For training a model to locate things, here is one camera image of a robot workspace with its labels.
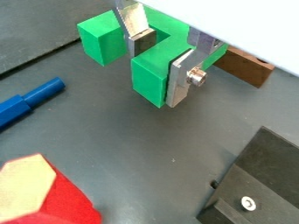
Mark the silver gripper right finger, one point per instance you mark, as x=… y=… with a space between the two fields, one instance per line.
x=186 y=70

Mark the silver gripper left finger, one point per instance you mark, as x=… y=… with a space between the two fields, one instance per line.
x=141 y=36

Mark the green U-shaped block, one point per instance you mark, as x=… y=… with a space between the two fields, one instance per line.
x=105 y=45

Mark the black fixture block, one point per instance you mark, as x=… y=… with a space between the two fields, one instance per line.
x=260 y=190

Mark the brown T-shaped block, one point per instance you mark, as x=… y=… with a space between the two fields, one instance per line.
x=244 y=65

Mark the blue peg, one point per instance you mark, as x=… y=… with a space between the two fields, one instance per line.
x=18 y=106

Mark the red hexagonal peg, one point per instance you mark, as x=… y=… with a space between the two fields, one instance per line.
x=39 y=196

